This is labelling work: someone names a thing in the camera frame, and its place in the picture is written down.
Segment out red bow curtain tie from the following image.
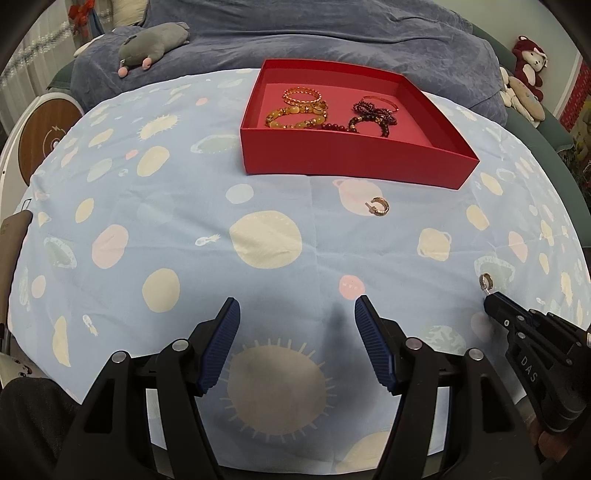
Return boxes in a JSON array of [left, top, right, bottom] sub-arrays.
[[68, 0, 95, 27]]

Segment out red monkey plush toy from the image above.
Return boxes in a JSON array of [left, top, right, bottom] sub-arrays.
[[512, 35, 548, 102]]

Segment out person's right hand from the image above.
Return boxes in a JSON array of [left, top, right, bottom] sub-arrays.
[[529, 416, 571, 462]]

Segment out purple garnet bead bracelet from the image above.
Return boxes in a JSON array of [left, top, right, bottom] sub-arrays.
[[346, 100, 400, 139]]

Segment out blue-grey velvet bed blanket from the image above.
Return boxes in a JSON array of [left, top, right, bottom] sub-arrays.
[[70, 0, 507, 125]]

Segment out red cardboard tray box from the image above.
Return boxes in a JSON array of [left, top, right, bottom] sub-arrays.
[[240, 59, 479, 190]]

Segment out beige flat plush toy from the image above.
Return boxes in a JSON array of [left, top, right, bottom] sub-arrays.
[[500, 67, 546, 128]]

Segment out yellow-green bead bracelet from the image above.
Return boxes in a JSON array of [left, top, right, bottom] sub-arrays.
[[263, 102, 330, 130]]

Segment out wide gold chain bracelet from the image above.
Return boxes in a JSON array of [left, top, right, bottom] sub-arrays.
[[281, 86, 324, 107]]

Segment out light blue planet-print cloth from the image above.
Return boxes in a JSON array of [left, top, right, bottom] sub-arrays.
[[8, 69, 590, 474]]

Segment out grey mouse plush toy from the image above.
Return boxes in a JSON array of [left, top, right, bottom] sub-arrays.
[[117, 22, 189, 78]]

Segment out gold hoop earring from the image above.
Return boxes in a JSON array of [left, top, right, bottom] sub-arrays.
[[365, 196, 391, 217], [479, 273, 494, 294]]

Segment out brown leather object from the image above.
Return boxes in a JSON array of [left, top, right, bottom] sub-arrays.
[[0, 210, 33, 325]]

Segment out thin gold bangle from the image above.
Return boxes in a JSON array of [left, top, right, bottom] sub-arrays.
[[362, 95, 399, 112]]

